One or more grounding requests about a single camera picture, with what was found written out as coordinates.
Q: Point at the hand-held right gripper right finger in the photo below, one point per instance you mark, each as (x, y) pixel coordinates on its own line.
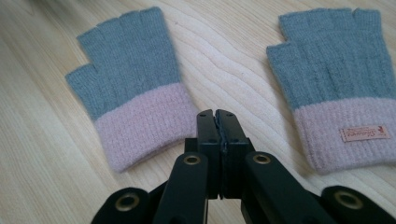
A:
(232, 133)

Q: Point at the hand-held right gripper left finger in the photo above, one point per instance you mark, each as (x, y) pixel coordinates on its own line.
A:
(208, 130)

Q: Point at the plain grey pink fingerless glove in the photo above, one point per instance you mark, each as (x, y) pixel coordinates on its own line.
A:
(130, 77)

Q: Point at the grey pink glove with label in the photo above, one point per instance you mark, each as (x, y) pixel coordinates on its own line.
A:
(336, 62)

